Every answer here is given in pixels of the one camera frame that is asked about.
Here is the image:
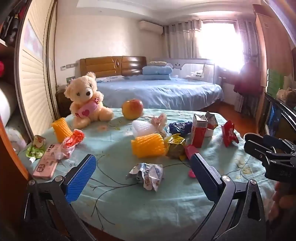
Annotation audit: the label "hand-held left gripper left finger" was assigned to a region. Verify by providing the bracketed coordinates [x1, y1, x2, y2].
[22, 153, 97, 241]

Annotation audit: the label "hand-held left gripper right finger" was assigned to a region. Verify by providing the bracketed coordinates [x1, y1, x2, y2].
[188, 153, 271, 241]

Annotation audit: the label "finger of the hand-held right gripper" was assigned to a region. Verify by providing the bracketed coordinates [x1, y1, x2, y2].
[244, 133, 296, 154]
[244, 141, 278, 167]

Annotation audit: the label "red snack packet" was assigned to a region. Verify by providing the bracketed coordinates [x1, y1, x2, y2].
[221, 120, 240, 147]

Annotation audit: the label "blue plastic wrapper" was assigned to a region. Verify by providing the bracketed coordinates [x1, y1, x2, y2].
[168, 121, 193, 137]

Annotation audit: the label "white foam fruit net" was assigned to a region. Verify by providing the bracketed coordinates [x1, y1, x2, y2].
[132, 119, 160, 137]

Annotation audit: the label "person's right hand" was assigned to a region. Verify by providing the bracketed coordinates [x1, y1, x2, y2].
[269, 182, 296, 229]

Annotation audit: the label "pink plastic wrapper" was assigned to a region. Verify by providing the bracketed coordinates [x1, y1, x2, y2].
[184, 144, 200, 179]

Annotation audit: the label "pink phone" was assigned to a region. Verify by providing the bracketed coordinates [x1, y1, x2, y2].
[32, 144, 62, 180]

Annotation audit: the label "orange and clear plastic wrapper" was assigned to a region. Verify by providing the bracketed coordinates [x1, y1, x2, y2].
[54, 129, 85, 160]

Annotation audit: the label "yellow gold wrapper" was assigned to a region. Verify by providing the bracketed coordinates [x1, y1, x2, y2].
[165, 133, 188, 160]

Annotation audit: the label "red drink carton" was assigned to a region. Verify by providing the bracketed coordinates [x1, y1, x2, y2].
[190, 113, 208, 148]

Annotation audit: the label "brown plush toy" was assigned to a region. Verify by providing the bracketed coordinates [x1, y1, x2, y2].
[276, 88, 296, 105]

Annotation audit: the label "yellow foam fruit net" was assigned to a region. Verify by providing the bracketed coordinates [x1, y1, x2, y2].
[131, 133, 165, 159]
[51, 117, 74, 143]

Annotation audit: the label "white red crumpled carton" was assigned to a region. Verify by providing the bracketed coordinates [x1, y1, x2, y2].
[205, 111, 218, 138]

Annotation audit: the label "green drink pouch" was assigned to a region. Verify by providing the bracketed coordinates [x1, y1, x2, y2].
[25, 135, 47, 164]

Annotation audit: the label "crumpled silver wrapper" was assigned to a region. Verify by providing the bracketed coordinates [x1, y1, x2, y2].
[125, 163, 164, 192]

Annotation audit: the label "stack of green boxes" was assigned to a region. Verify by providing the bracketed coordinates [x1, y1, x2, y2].
[266, 68, 285, 98]

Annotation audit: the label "teal floral blanket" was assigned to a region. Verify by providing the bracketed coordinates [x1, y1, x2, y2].
[18, 108, 278, 237]

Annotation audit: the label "dark red jacket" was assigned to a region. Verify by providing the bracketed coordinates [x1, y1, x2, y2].
[233, 62, 265, 95]

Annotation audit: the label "pink white floral wrapper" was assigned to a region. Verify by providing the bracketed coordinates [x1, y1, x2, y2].
[150, 113, 168, 137]

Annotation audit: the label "wooden nightstand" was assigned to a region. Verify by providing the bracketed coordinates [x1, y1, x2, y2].
[55, 90, 72, 118]

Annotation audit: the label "white printed bag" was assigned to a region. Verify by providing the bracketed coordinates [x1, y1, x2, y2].
[5, 126, 27, 153]

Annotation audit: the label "cream teddy bear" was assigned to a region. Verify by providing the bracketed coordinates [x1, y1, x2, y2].
[64, 72, 114, 129]

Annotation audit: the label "red yellow apple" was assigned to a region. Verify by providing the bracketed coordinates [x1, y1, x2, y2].
[122, 99, 144, 120]

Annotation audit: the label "dark coat rack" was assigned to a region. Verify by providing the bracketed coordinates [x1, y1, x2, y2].
[235, 47, 260, 114]

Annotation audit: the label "bed with blue sheet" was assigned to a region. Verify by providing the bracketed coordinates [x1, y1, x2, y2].
[96, 76, 224, 112]

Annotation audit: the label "tall wooden cabinet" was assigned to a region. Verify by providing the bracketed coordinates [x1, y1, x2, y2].
[252, 3, 296, 130]

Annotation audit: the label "white printed pillow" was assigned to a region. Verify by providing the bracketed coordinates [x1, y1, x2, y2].
[96, 75, 123, 83]

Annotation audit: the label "white rolled bedding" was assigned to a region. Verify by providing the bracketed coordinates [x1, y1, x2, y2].
[0, 81, 18, 127]

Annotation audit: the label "cream sliding wardrobe doors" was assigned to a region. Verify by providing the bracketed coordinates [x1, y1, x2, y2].
[15, 0, 58, 142]

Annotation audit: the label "bright window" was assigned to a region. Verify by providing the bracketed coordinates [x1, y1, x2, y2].
[201, 21, 243, 70]

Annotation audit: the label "wooden headboard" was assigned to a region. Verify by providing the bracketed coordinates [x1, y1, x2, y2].
[80, 56, 147, 78]

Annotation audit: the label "blue pillows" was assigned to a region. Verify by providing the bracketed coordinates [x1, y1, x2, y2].
[142, 65, 173, 81]

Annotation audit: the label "white air conditioner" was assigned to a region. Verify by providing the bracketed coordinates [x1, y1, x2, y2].
[139, 20, 163, 35]

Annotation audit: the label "hanging dark clothes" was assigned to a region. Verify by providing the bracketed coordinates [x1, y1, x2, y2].
[0, 5, 25, 47]

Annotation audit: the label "white bed guard rail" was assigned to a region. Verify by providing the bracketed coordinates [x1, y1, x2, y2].
[151, 58, 219, 84]

